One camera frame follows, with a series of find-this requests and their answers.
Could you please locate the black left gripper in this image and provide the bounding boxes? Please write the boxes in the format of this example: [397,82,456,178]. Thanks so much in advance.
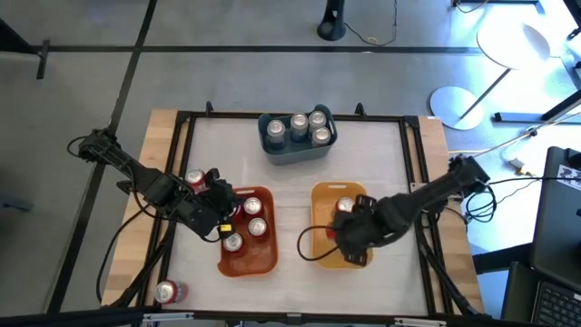
[202,167,242,239]

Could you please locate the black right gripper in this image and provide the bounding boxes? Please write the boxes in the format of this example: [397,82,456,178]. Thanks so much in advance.
[332,193,388,268]

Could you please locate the silver blue soda can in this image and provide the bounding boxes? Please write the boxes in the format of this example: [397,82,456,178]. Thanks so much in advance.
[289,112,310,143]
[308,110,328,131]
[265,118,287,151]
[310,125,333,149]

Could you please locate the yellow plastic bin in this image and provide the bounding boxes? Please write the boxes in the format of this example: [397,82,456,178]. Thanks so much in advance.
[310,181,374,270]

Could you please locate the orange plastic bin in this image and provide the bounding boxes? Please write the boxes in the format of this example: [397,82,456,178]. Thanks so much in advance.
[217,185,279,278]

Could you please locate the blue-grey plastic bin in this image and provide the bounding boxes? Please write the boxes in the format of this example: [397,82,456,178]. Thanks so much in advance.
[257,104,339,165]

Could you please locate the yellow grey plug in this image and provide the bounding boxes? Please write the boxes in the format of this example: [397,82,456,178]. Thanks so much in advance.
[507,157,535,177]

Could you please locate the black stand base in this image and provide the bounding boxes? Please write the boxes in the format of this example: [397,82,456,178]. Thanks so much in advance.
[316,0,349,42]

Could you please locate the black desk leg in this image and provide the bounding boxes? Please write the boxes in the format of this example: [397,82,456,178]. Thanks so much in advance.
[493,88,581,124]

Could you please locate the black laptop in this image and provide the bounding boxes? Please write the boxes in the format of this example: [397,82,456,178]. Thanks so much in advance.
[500,262,581,327]

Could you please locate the black desk foot bar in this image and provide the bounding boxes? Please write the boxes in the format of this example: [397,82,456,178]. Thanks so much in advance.
[0,17,52,81]

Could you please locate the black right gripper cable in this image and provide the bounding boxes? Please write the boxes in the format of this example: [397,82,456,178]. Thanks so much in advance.
[296,224,342,263]

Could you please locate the black aluminium table frame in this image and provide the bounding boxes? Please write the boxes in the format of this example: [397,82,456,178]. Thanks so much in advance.
[135,102,485,319]

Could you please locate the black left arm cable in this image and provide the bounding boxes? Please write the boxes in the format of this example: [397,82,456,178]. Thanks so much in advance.
[95,206,153,304]

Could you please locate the black coiled cable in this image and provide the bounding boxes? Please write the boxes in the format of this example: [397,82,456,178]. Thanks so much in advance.
[465,174,498,223]

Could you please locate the white cable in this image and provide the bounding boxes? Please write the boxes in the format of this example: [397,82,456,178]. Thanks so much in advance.
[448,111,581,158]

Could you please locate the black stand cable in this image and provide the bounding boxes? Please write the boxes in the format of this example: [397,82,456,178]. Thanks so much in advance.
[343,0,399,47]

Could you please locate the black floor cable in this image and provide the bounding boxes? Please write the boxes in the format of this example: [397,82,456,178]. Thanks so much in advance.
[453,0,490,15]

